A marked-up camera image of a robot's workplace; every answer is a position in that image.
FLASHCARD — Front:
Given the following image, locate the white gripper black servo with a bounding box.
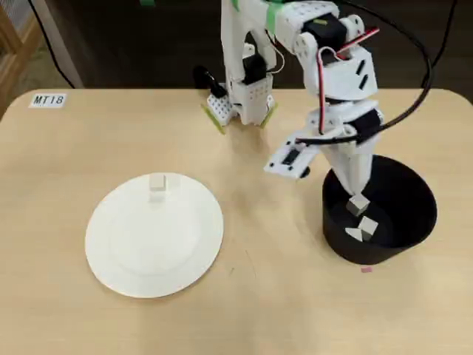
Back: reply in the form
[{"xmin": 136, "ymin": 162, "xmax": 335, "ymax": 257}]
[{"xmin": 304, "ymin": 98, "xmax": 386, "ymax": 196}]

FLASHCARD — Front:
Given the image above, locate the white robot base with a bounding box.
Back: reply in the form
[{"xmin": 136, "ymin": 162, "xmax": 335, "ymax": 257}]
[{"xmin": 206, "ymin": 92, "xmax": 278, "ymax": 125}]

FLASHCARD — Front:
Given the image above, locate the black pot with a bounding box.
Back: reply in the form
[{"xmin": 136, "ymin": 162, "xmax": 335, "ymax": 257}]
[{"xmin": 321, "ymin": 154, "xmax": 438, "ymax": 266}]

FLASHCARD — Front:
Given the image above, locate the white round plate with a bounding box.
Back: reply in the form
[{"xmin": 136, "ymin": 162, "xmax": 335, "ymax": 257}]
[{"xmin": 84, "ymin": 172, "xmax": 225, "ymax": 299}]

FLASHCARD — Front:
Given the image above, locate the yellow-green base pad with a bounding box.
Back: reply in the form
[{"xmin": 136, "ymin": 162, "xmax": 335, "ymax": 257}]
[{"xmin": 200, "ymin": 102, "xmax": 279, "ymax": 136}]

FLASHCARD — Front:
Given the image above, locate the black table clamp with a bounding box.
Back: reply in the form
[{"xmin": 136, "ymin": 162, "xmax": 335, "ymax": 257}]
[{"xmin": 193, "ymin": 65, "xmax": 228, "ymax": 100}]

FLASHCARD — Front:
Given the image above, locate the white MT18 label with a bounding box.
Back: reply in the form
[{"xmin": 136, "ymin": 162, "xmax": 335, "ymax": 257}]
[{"xmin": 29, "ymin": 92, "xmax": 68, "ymax": 109}]

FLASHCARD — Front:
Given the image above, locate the red wrist servo wire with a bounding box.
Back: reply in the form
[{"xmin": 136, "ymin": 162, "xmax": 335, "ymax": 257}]
[{"xmin": 316, "ymin": 27, "xmax": 381, "ymax": 135}]

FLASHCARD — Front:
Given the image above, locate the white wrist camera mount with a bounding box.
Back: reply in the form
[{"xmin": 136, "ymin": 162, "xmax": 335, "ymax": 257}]
[{"xmin": 262, "ymin": 132, "xmax": 323, "ymax": 182}]

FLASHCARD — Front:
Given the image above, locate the thin black background cable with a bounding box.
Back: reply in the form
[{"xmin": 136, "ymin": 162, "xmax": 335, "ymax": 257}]
[
  {"xmin": 421, "ymin": 0, "xmax": 457, "ymax": 89},
  {"xmin": 31, "ymin": 0, "xmax": 78, "ymax": 89}
]

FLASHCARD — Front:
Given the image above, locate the wooden furniture frame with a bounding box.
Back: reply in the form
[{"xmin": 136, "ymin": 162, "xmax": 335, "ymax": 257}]
[{"xmin": 0, "ymin": 7, "xmax": 42, "ymax": 123}]

